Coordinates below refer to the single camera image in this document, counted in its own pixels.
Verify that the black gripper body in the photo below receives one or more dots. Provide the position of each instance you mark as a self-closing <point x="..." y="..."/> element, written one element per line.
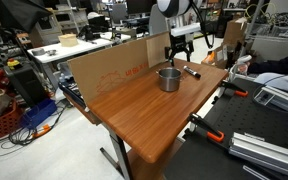
<point x="181" y="42"/>

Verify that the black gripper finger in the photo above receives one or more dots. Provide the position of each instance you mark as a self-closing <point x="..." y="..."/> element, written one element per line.
<point x="171" y="58"/>
<point x="190" y="48"/>

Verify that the black marker with white label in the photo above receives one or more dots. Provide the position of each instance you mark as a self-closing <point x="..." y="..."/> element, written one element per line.
<point x="192" y="72"/>

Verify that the white handheld controller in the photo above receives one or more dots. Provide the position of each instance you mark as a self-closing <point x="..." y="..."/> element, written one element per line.
<point x="244" y="60"/>

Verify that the person dark sleeve forearm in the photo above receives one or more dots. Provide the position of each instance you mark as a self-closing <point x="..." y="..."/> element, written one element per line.
<point x="277" y="65"/>

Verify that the brown wooden desk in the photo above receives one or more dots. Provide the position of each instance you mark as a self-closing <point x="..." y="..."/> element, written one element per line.
<point x="144" y="110"/>

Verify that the person hand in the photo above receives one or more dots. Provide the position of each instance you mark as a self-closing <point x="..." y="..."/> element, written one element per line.
<point x="244" y="69"/>

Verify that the small steel pot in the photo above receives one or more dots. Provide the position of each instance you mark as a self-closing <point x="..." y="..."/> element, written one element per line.
<point x="169" y="85"/>

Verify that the open cardboard box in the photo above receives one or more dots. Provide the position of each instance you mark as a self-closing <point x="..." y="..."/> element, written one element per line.
<point x="219" y="55"/>

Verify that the closed cardboard box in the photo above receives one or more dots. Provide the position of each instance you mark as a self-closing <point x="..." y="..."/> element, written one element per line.
<point x="234" y="31"/>

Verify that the grey metal pole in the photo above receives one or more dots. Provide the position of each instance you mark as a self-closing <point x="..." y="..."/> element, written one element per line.
<point x="247" y="36"/>

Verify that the brown cardboard panel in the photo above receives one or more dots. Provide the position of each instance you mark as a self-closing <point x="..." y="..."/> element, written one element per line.
<point x="110" y="70"/>

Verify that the person light blue jeans leg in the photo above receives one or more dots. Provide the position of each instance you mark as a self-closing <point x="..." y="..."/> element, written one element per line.
<point x="280" y="81"/>

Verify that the white work table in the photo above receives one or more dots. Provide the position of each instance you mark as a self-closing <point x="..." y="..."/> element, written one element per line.
<point x="70" y="50"/>

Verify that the beige wooden box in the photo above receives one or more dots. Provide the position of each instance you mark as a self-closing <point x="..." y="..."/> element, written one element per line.
<point x="68" y="40"/>

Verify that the small metal bowl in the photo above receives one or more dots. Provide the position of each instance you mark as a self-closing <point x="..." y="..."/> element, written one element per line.
<point x="51" y="52"/>

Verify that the beige equipment cabinet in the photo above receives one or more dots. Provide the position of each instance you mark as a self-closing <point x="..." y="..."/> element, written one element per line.
<point x="45" y="33"/>

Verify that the grey tape roll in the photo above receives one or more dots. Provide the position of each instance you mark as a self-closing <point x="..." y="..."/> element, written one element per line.
<point x="38" y="52"/>

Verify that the blue plastic bin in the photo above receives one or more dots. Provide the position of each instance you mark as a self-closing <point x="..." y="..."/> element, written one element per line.
<point x="37" y="113"/>

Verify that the black equipment case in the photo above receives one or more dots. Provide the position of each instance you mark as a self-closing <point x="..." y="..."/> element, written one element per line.
<point x="27" y="83"/>

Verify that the black photo umbrella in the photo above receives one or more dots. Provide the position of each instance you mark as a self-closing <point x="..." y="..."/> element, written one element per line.
<point x="20" y="13"/>

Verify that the red plastic basket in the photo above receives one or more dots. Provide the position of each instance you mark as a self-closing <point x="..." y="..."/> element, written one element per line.
<point x="4" y="123"/>

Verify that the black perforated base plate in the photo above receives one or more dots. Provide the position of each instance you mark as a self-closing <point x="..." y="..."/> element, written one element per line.
<point x="237" y="116"/>

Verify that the silver aluminium rail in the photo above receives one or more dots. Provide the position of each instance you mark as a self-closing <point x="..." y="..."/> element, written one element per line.
<point x="284" y="98"/>
<point x="267" y="153"/>

